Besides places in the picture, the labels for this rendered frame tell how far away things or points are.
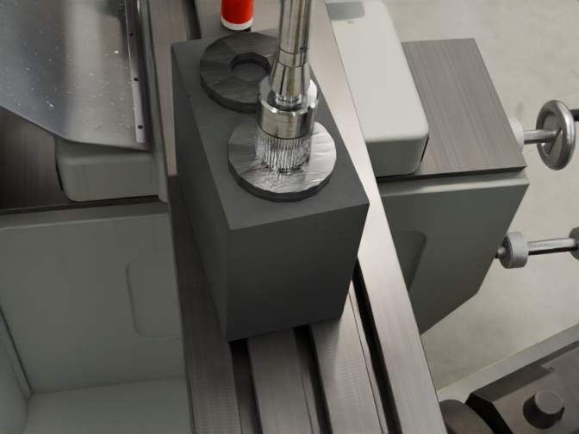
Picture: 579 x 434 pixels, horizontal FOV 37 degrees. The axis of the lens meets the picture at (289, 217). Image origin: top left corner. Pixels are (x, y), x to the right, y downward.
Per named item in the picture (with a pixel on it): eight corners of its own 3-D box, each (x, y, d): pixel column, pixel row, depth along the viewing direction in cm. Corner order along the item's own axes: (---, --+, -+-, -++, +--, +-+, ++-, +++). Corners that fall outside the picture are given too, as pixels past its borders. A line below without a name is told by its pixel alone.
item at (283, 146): (320, 159, 71) (329, 110, 66) (271, 180, 70) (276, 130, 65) (292, 121, 73) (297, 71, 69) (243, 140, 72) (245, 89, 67)
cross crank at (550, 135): (556, 130, 153) (579, 82, 143) (580, 182, 146) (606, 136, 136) (470, 137, 150) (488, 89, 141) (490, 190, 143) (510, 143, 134)
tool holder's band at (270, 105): (329, 110, 66) (331, 101, 66) (276, 130, 65) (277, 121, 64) (297, 71, 69) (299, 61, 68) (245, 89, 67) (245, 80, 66)
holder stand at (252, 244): (281, 151, 98) (295, 12, 82) (344, 317, 86) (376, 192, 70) (175, 170, 95) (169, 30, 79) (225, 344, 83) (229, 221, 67)
